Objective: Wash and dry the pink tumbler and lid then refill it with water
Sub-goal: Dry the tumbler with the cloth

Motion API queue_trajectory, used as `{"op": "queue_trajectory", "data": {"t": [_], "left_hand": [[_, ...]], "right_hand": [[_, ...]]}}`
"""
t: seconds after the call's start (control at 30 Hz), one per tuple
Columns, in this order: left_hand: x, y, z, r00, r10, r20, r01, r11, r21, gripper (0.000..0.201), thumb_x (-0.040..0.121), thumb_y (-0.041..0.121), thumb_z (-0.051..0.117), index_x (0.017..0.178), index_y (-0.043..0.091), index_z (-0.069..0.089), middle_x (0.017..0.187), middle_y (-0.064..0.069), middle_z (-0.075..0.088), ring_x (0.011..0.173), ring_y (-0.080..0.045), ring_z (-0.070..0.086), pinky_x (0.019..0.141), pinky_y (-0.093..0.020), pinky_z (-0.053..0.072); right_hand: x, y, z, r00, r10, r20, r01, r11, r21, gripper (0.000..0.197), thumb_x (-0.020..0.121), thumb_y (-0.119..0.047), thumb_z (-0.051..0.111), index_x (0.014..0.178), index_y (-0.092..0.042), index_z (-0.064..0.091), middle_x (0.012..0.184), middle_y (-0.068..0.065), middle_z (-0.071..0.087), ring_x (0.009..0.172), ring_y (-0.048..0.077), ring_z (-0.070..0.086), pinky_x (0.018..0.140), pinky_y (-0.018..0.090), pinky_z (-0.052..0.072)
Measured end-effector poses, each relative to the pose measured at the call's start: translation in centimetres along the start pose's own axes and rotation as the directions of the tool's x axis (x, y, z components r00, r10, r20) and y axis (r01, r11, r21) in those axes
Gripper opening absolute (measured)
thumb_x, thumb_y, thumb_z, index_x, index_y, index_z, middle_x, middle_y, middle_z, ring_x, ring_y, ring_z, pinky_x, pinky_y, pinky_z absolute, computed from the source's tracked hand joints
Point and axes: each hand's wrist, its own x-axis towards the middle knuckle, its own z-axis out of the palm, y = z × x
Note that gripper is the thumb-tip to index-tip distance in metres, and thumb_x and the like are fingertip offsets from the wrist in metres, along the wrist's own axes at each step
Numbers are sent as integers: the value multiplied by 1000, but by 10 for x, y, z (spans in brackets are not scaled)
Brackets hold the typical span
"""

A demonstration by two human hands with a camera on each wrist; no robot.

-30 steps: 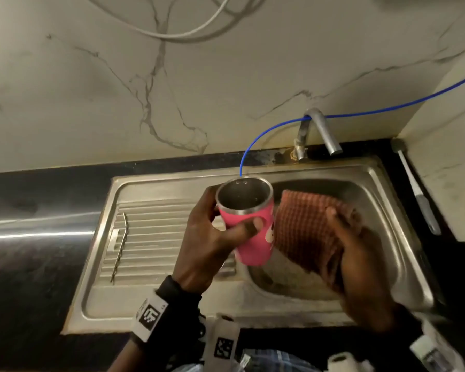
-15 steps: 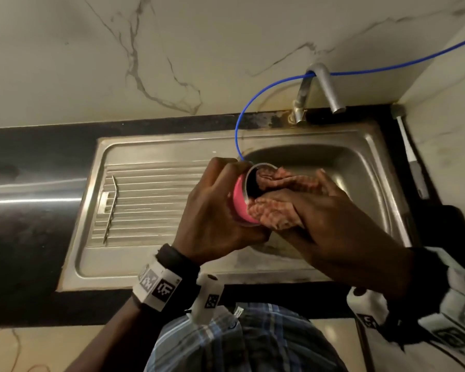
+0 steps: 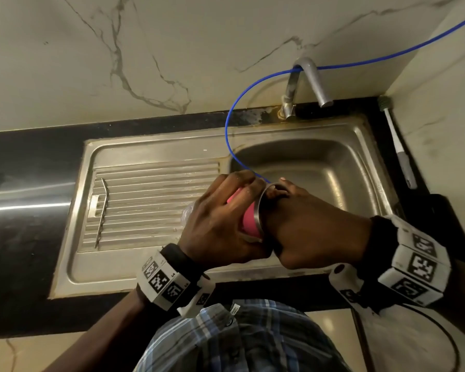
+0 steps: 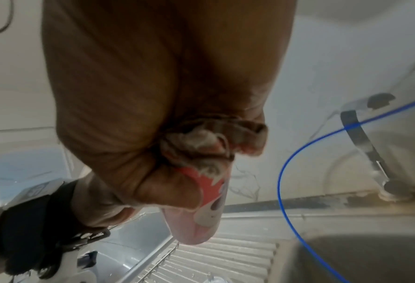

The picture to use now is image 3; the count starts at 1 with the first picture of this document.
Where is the person's right hand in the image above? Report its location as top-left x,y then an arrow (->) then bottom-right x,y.
261,178 -> 374,271

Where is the person's left hand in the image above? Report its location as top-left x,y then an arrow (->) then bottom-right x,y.
177,170 -> 274,272

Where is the pink steel tumbler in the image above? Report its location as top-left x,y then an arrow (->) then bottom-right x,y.
226,183 -> 286,243

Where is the bent metal straw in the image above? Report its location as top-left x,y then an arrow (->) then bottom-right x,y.
94,178 -> 110,250

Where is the white bottle brush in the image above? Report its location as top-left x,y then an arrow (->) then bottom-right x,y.
378,96 -> 418,190

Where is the person's left forearm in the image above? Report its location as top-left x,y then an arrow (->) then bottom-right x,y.
42,286 -> 152,372

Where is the stainless steel sink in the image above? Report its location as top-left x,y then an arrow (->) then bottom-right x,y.
48,116 -> 406,300

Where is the black right wrist band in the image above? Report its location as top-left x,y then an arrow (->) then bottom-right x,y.
358,214 -> 452,308

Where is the thin blue tube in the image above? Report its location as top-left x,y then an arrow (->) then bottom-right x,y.
224,10 -> 465,184

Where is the blue plaid clothing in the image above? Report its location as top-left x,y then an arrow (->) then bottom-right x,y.
133,300 -> 351,372

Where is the metal faucet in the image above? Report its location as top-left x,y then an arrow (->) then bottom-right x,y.
280,57 -> 333,120

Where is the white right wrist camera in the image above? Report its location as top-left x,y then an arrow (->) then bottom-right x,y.
328,263 -> 367,315

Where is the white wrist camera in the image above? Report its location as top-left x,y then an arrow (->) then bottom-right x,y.
177,275 -> 216,319
328,263 -> 367,315

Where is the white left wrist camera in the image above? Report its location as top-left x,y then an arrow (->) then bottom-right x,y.
177,275 -> 216,319

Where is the thin black right camera cable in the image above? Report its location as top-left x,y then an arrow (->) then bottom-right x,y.
407,305 -> 461,372

